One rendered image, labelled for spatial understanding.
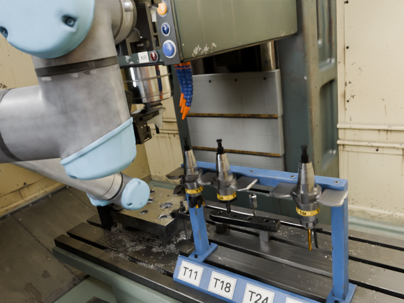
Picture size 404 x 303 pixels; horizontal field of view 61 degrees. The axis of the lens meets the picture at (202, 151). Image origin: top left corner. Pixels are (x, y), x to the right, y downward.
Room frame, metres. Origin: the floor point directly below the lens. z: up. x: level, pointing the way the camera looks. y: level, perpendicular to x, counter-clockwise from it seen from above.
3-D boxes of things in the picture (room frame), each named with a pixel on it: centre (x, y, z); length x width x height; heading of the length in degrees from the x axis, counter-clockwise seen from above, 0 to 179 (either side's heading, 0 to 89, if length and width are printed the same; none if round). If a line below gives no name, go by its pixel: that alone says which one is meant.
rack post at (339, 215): (0.70, -0.30, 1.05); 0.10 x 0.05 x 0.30; 141
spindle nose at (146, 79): (1.10, 0.14, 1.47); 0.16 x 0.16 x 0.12
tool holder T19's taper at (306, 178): (0.69, -0.22, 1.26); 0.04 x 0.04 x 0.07
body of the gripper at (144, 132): (1.00, 0.21, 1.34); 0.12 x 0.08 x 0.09; 146
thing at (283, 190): (0.72, -0.18, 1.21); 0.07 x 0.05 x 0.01; 141
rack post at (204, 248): (0.97, 0.05, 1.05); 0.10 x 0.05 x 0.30; 141
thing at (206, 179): (0.86, 0.00, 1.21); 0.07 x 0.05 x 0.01; 141
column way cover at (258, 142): (1.45, -0.14, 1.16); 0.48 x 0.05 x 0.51; 51
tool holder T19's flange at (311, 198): (0.69, -0.22, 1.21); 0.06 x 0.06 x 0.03
